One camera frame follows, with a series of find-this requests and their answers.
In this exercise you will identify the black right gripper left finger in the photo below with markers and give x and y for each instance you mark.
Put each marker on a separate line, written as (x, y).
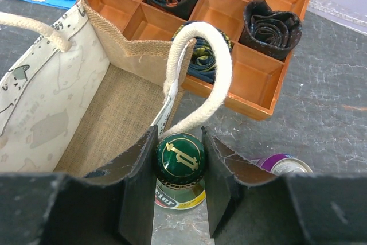
(114, 204)

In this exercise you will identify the dark rolled fabric behind bag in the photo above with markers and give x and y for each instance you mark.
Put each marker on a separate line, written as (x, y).
(203, 60)

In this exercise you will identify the brown canvas bag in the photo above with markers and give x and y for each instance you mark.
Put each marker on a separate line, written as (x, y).
(82, 93)

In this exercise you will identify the purple soda can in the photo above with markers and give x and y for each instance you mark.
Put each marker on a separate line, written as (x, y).
(279, 164)

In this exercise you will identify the black rolled band right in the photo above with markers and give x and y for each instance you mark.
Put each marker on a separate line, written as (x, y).
(274, 33)

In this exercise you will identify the green glass bottle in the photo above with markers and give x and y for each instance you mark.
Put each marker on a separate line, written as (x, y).
(179, 164)

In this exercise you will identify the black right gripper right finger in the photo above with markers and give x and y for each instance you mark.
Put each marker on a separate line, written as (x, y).
(249, 205)

